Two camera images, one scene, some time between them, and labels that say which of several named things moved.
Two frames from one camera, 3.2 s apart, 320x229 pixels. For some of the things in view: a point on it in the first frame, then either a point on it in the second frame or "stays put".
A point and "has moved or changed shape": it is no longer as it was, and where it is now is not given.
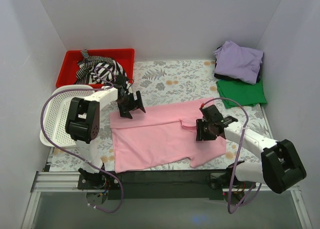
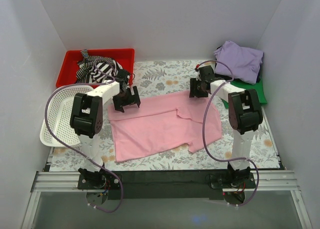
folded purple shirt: (241, 64) stays put
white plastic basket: (54, 133) stays put
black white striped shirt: (93, 70) stays put
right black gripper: (203, 130) to (198, 88)
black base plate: (166, 185) stays put
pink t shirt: (161, 134) has moved or changed shape
